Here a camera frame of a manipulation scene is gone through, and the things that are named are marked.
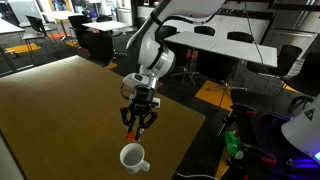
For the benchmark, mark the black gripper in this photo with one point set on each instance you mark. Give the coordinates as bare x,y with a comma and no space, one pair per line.
143,98

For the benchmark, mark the white marker with red cap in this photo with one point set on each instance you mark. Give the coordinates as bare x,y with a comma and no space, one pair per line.
130,136

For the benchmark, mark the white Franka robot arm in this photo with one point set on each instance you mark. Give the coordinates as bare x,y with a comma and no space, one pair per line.
156,56

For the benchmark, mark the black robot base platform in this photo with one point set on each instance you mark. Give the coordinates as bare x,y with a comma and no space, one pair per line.
270,130

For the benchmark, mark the white ceramic mug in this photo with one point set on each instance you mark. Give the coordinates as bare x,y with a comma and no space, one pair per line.
133,156

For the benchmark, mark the white rectangular table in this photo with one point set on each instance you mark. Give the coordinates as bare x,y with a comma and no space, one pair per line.
193,40
246,51

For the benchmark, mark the white square table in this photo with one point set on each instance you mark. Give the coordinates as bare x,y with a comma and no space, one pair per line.
8,26
106,26
63,15

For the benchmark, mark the black clamp stand red knobs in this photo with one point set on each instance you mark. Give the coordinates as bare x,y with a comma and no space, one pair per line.
240,116

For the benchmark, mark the silver tall fridge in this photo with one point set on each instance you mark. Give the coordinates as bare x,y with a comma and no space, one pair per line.
124,13

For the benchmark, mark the white board panel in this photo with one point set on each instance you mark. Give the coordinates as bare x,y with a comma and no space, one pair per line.
23,10

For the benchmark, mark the stainless steel refrigerator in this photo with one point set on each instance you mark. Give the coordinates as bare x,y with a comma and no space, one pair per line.
293,33

